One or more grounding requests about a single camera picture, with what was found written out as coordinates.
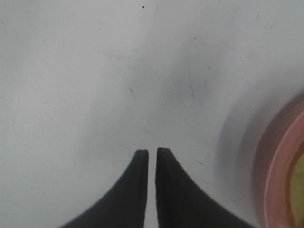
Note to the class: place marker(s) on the white bread sandwich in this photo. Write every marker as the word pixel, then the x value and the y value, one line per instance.
pixel 296 191

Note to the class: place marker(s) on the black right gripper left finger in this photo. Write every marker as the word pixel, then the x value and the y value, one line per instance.
pixel 124 205

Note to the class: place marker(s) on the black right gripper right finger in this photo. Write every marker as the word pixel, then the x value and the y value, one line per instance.
pixel 181 203

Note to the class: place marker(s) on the pink round plate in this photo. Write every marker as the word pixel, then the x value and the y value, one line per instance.
pixel 280 146

